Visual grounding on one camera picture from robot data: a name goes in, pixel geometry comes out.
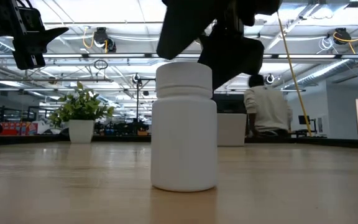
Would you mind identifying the black ceiling cord reel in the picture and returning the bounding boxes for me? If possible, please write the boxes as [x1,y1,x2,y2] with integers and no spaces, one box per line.
[333,27,352,45]
[93,27,117,54]

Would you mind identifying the small monitor on stand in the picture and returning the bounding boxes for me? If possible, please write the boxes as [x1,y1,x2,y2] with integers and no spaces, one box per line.
[297,114,318,135]

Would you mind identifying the white pill bottle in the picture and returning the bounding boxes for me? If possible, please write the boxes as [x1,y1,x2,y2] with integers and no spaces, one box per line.
[150,61,219,192]

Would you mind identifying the black metal stand frame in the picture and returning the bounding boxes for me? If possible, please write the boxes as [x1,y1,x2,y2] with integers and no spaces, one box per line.
[135,78,157,124]

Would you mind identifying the white plastic basket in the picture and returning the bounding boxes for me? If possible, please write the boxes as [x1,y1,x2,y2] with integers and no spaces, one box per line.
[217,113,248,147]

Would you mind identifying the person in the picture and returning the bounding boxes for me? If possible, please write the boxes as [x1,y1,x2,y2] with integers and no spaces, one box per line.
[243,73,293,138]

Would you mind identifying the white plant pot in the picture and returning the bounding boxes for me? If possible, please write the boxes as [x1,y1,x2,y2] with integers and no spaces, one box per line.
[68,119,96,144]

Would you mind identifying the long yellow cable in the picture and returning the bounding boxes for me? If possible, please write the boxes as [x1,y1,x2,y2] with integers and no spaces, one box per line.
[276,11,313,138]

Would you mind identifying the black monitor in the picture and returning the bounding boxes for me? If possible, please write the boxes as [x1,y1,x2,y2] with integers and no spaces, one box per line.
[212,93,249,114]

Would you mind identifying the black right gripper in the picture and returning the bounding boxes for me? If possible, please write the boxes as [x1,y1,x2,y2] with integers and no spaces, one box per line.
[156,0,283,92]

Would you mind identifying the black hanging cable loop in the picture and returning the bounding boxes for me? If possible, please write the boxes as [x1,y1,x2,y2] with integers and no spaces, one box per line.
[93,58,109,71]

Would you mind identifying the red printed boxes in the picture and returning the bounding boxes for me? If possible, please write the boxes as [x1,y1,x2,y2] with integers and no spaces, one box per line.
[0,121,39,136]

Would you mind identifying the green leafy plant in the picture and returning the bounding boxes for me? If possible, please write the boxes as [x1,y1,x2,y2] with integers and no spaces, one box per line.
[48,81,116,129]

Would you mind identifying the silver ventilation duct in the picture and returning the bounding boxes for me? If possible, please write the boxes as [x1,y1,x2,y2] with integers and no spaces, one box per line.
[283,39,358,91]

